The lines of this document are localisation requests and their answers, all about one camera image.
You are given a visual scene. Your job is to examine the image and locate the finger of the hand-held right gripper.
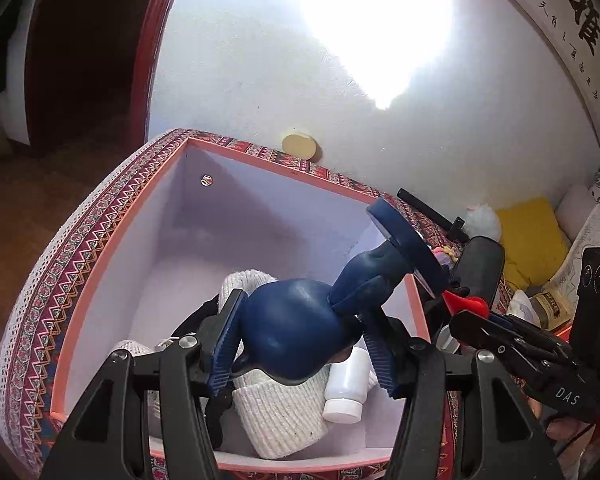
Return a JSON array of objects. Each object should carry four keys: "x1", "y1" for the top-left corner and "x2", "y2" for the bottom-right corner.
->
[
  {"x1": 449, "y1": 311, "x2": 578, "y2": 386},
  {"x1": 489, "y1": 311, "x2": 571, "y2": 356}
]

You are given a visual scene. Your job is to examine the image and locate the calligraphy wall scroll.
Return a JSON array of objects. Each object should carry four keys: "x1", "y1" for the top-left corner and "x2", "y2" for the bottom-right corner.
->
[{"x1": 467, "y1": 0, "x2": 600, "y2": 136}]

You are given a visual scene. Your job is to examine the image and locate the white bolster pillow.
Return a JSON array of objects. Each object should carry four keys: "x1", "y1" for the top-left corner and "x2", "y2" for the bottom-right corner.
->
[{"x1": 555, "y1": 184, "x2": 593, "y2": 241}]

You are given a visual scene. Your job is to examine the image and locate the orange storage box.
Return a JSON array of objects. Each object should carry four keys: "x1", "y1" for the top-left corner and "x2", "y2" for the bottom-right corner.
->
[{"x1": 50, "y1": 136, "x2": 453, "y2": 473}]

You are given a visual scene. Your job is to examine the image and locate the white knit hat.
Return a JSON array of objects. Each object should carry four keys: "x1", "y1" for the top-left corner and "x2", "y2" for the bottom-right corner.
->
[{"x1": 217, "y1": 270, "x2": 378, "y2": 461}]

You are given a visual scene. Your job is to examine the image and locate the black cylinder bag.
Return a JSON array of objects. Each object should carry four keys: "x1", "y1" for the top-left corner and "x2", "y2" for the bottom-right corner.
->
[{"x1": 450, "y1": 236, "x2": 506, "y2": 311}]

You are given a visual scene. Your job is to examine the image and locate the black stick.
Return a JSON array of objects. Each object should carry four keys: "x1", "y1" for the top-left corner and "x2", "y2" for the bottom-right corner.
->
[{"x1": 396, "y1": 188, "x2": 470, "y2": 243}]

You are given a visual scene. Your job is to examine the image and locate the dark blue rubber bulb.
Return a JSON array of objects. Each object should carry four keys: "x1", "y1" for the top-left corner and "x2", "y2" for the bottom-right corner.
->
[{"x1": 237, "y1": 197, "x2": 451, "y2": 387}]

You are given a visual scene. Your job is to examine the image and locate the dark red door frame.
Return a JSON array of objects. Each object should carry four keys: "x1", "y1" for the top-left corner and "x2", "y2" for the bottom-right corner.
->
[{"x1": 132, "y1": 0, "x2": 191, "y2": 143}]

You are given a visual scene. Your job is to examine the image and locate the white plush with checkered patch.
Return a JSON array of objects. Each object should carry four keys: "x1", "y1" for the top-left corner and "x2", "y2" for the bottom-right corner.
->
[{"x1": 507, "y1": 289, "x2": 536, "y2": 323}]

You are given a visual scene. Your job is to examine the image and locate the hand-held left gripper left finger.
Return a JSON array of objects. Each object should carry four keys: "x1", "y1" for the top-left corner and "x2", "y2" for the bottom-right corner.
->
[{"x1": 39, "y1": 287, "x2": 251, "y2": 480}]

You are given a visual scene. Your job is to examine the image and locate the round white plush cushion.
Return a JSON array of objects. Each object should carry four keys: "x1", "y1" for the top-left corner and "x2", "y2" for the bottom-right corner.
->
[{"x1": 462, "y1": 202, "x2": 502, "y2": 241}]

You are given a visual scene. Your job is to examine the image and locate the yellow cushion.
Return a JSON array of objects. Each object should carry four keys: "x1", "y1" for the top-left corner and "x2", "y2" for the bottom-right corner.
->
[{"x1": 495, "y1": 197, "x2": 571, "y2": 291}]

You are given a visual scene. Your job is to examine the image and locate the kraft paper pouch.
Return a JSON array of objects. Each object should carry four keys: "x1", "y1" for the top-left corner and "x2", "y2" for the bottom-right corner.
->
[{"x1": 530, "y1": 287, "x2": 578, "y2": 333}]

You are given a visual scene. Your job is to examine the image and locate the round pale yellow box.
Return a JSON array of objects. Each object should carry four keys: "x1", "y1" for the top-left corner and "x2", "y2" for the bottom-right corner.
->
[{"x1": 281, "y1": 132, "x2": 323, "y2": 161}]

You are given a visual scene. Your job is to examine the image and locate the patterned red storage box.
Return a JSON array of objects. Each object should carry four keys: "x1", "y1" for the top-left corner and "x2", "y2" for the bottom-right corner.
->
[{"x1": 0, "y1": 127, "x2": 571, "y2": 480}]

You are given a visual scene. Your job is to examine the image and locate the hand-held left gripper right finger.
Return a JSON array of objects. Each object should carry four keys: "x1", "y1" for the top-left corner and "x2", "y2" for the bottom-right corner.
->
[{"x1": 360, "y1": 307, "x2": 563, "y2": 480}]

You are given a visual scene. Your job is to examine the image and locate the white plastic bottle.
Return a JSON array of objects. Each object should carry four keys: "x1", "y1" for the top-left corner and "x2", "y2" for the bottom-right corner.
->
[{"x1": 322, "y1": 347, "x2": 372, "y2": 425}]

